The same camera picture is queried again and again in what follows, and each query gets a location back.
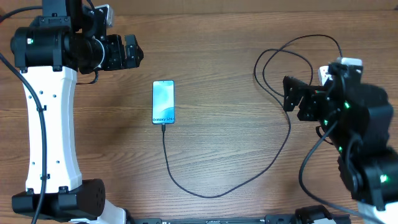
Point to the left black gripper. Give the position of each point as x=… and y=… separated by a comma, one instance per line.
x=119, y=60

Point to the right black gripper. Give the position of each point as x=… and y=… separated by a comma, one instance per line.
x=292, y=96

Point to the blue Galaxy smartphone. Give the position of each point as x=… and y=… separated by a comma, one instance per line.
x=163, y=102

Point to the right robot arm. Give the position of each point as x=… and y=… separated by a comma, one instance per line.
x=356, y=117

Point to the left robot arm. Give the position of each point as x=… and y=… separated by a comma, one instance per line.
x=67, y=39

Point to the white power strip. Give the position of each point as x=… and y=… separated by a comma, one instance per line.
x=323, y=74

